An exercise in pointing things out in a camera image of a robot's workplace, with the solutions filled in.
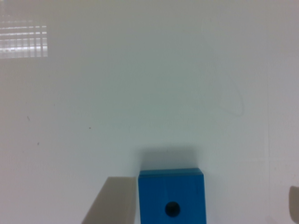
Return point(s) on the blue square block with hole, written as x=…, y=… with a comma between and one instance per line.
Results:
x=172, y=196

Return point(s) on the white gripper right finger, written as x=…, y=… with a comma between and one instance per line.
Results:
x=294, y=204

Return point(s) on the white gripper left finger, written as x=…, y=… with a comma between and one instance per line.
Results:
x=115, y=203

